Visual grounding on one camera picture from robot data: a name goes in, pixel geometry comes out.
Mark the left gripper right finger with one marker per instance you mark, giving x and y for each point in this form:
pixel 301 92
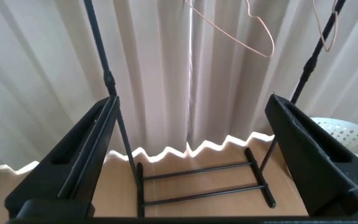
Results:
pixel 315 180

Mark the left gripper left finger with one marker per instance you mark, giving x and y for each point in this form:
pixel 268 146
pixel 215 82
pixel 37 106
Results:
pixel 48 186

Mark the white laundry basket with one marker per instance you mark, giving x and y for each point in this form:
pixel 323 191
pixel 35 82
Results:
pixel 340 133

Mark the black clothes rack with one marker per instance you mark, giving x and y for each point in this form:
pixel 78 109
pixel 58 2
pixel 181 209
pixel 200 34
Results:
pixel 197 170

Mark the beige curtain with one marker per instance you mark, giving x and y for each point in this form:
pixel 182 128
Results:
pixel 166 77

